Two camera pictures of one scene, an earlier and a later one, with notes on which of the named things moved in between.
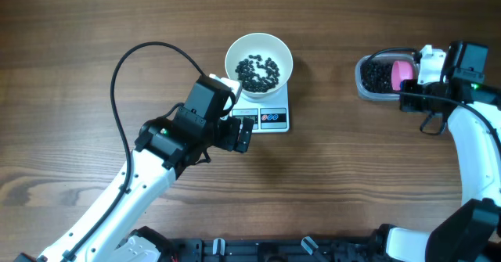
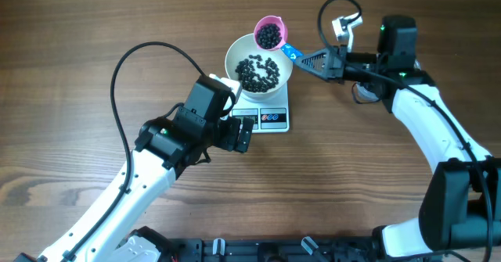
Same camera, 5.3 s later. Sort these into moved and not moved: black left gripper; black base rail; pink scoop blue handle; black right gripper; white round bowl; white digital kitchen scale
Moved: black right gripper; pink scoop blue handle
Not moved: white digital kitchen scale; black base rail; black left gripper; white round bowl
